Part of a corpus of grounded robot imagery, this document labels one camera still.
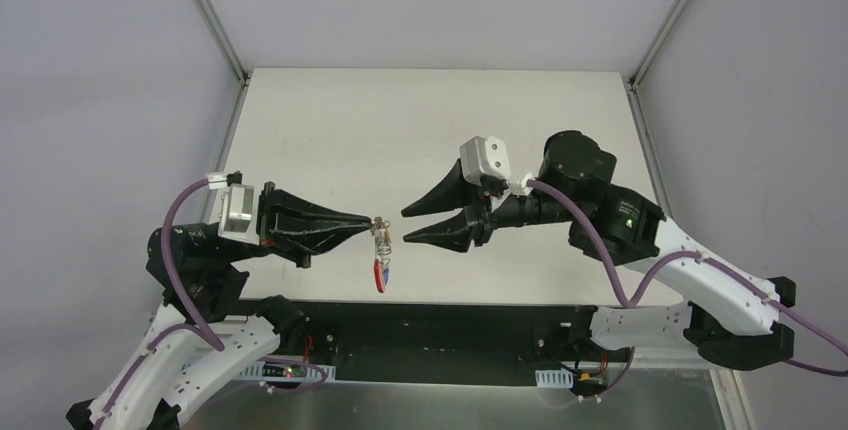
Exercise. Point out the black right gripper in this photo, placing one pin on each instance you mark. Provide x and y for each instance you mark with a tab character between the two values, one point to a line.
478	213

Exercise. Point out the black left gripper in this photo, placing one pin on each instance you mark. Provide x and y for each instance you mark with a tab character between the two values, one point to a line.
269	216

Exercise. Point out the steel key holder red handle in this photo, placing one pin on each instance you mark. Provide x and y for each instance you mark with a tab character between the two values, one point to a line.
382	254

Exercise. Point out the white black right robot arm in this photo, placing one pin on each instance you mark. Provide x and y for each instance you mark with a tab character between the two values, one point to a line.
671	292

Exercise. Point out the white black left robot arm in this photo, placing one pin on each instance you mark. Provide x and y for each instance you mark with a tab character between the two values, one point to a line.
204	334

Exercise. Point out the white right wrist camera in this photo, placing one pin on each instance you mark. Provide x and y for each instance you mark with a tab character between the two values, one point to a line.
484	157

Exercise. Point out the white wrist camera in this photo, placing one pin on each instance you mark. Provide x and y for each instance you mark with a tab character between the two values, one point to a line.
484	157
238	216

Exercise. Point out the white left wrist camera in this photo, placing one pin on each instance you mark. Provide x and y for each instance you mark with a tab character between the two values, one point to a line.
238	216

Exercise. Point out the left white cable duct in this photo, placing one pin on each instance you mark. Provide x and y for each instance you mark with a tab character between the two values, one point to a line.
277	372

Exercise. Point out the white cable duct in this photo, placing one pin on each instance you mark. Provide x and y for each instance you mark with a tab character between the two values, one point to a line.
277	372
557	379

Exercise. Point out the right white cable duct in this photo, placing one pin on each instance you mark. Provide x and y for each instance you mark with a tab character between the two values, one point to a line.
557	379

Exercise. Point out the left aluminium frame post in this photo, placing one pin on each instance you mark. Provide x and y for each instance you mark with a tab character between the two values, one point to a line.
218	33

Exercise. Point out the aluminium frame post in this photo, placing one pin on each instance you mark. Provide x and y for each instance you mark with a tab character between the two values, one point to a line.
662	37
218	33

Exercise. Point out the right aluminium frame post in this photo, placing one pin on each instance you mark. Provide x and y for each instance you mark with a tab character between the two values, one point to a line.
662	37

